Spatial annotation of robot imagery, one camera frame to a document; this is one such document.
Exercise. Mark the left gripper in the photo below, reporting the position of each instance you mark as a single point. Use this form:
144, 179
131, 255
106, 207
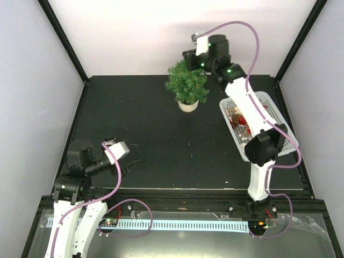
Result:
130, 165

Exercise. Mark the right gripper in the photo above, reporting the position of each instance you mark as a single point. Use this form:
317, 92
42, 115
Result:
190, 58

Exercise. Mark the small green christmas tree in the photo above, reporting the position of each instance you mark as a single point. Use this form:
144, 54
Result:
187, 86

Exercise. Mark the string light with white balls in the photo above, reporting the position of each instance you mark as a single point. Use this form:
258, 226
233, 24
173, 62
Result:
243, 139

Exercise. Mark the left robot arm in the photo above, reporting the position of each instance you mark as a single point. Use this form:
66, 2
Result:
78, 208

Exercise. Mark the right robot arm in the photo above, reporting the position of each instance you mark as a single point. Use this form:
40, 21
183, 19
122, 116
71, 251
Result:
211, 54

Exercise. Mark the left circuit board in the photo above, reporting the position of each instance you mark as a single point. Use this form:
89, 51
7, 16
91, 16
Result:
108, 222

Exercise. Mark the circuit board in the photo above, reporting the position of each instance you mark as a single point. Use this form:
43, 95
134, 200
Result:
263, 224
108, 222

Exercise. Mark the pine cone ornament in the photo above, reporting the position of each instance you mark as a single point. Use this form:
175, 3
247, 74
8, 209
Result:
235, 120

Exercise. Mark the red santa ornament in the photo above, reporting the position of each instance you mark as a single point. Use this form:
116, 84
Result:
241, 120

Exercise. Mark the right circuit board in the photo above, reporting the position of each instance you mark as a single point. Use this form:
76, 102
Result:
263, 224

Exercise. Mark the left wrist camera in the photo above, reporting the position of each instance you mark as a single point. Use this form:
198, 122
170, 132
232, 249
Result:
119, 149

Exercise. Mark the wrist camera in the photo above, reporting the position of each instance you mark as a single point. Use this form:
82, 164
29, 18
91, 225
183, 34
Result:
200, 38
119, 149

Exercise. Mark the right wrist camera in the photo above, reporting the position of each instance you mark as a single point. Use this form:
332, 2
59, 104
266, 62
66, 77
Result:
200, 38

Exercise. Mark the white slotted cable duct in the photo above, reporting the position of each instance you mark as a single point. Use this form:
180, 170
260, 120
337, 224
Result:
178, 225

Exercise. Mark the black frame post right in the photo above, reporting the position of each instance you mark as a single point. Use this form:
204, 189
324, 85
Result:
300, 38

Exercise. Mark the black frame post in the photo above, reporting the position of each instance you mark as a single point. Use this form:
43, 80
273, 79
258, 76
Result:
60, 33
300, 38

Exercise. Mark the black frame post left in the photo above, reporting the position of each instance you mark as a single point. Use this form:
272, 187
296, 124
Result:
60, 33

